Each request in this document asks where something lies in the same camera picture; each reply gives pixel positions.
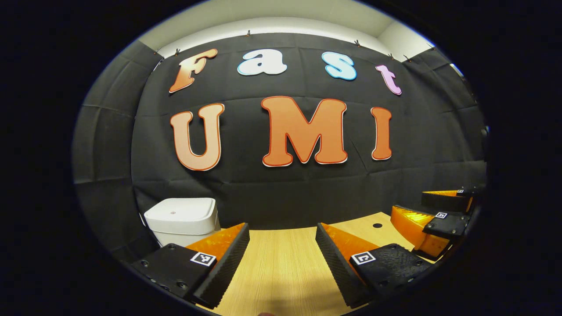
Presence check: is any black side cloth panel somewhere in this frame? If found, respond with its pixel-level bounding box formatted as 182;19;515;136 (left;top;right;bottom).
72;40;164;264
402;47;488;194

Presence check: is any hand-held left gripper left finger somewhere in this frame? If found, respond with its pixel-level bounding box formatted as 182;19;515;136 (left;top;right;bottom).
131;223;251;309

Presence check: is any wooden desktop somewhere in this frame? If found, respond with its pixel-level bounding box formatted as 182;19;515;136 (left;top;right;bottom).
193;212;440;316

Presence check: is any black backdrop cloth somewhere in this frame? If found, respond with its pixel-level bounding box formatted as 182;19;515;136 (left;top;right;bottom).
131;33;440;231

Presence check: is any white desktop garbage bin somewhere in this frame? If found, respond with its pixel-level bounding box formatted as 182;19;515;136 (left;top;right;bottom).
144;197;221;248

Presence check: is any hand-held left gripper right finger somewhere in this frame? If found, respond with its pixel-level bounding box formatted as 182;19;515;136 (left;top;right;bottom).
315;223;435;309

